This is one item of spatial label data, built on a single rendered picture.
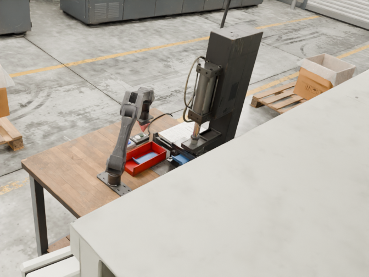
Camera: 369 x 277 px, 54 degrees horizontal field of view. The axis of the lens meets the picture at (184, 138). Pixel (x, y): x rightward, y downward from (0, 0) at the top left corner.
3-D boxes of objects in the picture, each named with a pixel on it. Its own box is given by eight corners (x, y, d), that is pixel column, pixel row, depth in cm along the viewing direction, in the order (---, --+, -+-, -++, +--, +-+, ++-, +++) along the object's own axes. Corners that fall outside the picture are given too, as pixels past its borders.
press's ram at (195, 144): (169, 153, 198) (177, 105, 182) (199, 137, 216) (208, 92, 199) (194, 169, 189) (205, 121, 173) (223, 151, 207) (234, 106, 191)
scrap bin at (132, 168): (117, 165, 193) (118, 156, 190) (150, 149, 211) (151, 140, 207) (133, 177, 188) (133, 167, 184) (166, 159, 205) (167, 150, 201)
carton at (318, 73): (311, 82, 542) (323, 50, 514) (348, 100, 507) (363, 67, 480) (286, 91, 501) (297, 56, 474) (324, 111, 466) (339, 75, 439)
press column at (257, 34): (201, 149, 218) (228, 26, 177) (213, 142, 226) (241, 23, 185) (220, 160, 211) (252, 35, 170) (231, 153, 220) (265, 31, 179)
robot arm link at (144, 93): (140, 84, 201) (122, 91, 172) (156, 88, 201) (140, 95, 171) (137, 106, 205) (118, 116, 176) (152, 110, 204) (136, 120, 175)
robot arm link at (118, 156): (110, 167, 180) (127, 104, 181) (123, 171, 179) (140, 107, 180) (106, 167, 173) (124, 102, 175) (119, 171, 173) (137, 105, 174)
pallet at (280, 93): (297, 87, 556) (300, 78, 548) (358, 117, 501) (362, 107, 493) (250, 104, 481) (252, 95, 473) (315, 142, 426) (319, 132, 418)
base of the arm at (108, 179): (107, 159, 184) (95, 164, 179) (133, 179, 174) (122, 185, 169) (106, 171, 188) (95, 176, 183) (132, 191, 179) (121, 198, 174)
